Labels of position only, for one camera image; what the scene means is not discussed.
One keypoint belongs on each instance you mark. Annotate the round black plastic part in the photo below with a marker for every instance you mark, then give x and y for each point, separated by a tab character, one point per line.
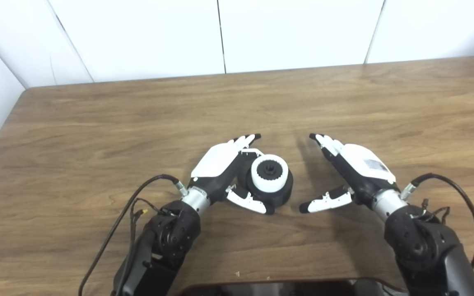
278	198

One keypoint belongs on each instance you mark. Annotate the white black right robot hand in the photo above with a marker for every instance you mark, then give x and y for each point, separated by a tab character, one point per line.
360	168

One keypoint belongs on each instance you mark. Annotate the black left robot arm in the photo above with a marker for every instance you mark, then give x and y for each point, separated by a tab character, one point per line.
171	234

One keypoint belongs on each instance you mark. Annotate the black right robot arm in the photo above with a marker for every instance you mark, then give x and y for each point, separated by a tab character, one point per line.
422	246

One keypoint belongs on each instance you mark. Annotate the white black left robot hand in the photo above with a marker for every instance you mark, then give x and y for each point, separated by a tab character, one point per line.
216	164

